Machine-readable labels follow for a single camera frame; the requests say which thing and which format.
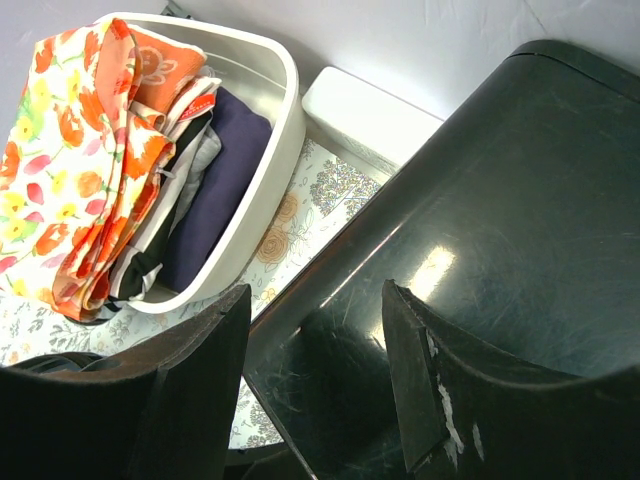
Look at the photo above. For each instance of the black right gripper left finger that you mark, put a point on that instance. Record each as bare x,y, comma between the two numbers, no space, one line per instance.
161,409

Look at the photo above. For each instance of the dark purple garment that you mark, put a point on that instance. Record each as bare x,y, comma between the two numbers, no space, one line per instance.
244,136

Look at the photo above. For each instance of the grey garment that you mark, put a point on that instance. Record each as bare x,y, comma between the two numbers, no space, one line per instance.
206,152

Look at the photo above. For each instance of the white device at right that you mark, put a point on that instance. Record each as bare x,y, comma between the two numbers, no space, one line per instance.
379,128

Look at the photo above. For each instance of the orange floral cloth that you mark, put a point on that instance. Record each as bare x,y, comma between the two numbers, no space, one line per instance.
80,169

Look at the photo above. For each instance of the black storage box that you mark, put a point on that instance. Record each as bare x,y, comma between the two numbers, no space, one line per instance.
517,221

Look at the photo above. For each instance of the floral fern table mat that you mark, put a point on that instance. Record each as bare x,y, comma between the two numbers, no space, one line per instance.
325,192

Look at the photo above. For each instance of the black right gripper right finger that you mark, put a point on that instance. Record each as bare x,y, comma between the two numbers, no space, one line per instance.
468,410

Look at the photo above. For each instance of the orange bunny print towel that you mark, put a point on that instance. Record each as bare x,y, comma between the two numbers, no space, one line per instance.
167,66

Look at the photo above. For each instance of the cream plastic basin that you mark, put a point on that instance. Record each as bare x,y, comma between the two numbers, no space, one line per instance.
262,73

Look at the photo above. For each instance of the black white striped cloth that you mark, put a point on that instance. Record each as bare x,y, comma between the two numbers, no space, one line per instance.
138,266

